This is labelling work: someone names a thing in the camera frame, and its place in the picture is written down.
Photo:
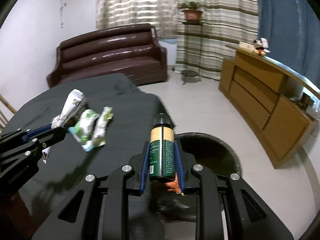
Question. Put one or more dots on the blue curtain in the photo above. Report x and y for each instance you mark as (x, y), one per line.
(282, 25)

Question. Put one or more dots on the black metal plant stand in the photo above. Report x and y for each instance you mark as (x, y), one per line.
(191, 74)

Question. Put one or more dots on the white router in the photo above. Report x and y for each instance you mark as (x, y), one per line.
(315, 110)

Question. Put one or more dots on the wooden chair back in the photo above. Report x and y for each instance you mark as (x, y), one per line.
(7, 102)

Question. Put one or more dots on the long green white wrapper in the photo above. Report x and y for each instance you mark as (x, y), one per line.
(101, 127)

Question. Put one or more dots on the striped curtain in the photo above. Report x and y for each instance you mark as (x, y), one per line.
(225, 30)

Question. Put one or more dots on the mouse plush toy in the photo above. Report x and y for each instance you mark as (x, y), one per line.
(260, 46)

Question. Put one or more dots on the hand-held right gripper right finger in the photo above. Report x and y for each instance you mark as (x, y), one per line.
(180, 170)

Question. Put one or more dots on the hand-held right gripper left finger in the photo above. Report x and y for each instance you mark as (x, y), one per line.
(145, 170)

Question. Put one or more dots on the red plastic bag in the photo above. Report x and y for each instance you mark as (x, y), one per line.
(172, 186)

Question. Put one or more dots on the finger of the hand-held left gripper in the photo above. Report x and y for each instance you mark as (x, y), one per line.
(37, 132)
(53, 137)

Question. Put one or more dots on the white tissue box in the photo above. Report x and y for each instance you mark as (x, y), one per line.
(246, 46)

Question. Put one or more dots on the green bottle with yellow label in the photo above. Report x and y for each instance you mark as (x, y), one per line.
(162, 150)

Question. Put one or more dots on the green white plastic bag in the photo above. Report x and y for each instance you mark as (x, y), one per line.
(86, 122)

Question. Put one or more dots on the brown leather sofa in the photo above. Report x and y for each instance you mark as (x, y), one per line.
(107, 55)

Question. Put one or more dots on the trash bin with black bag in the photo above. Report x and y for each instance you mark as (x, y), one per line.
(212, 152)

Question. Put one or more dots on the small dark box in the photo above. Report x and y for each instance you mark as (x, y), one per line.
(308, 98)

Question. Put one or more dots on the potted plant in brown pot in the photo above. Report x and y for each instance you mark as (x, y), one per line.
(193, 15)

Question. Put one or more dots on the beige patterned curtain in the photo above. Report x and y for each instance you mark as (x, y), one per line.
(135, 5)

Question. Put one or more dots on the wooden cabinet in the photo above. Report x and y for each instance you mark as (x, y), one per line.
(282, 130)

